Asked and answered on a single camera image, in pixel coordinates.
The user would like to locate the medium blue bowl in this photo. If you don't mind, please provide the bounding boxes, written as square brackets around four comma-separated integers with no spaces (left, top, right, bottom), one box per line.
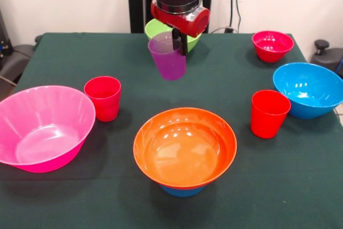
[158,184,206,198]

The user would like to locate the purple cup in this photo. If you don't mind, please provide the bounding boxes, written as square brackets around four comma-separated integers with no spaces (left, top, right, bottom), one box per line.
[147,31,187,82]

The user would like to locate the black equipment tower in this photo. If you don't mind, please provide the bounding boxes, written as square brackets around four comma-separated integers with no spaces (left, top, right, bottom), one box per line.
[0,9,13,71]

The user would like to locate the large pink bowl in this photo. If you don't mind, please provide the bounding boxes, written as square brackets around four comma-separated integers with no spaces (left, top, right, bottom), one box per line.
[0,85,96,174]

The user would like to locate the dark green tablecloth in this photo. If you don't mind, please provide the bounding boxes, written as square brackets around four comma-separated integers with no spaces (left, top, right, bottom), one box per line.
[0,32,343,229]

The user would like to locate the red cup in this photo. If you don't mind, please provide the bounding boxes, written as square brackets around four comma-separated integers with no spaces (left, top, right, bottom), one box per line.
[250,90,292,139]
[83,76,122,123]

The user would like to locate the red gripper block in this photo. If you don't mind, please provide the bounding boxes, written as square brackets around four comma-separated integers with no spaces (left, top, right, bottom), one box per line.
[150,0,211,57]

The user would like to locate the large blue bowl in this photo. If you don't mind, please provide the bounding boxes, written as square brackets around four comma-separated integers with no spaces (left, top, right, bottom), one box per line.
[272,62,343,120]

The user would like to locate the green bowl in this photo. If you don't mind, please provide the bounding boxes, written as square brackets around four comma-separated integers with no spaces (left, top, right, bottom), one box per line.
[144,18,204,54]

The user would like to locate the small red bowl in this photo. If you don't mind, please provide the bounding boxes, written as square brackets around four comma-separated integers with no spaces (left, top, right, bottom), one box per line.
[251,31,295,63]

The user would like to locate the black pedestal foot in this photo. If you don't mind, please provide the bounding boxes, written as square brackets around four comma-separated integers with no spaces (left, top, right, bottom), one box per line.
[0,43,35,85]
[310,39,343,77]

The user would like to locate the orange bowl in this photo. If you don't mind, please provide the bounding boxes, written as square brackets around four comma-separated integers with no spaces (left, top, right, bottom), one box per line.
[133,107,238,189]

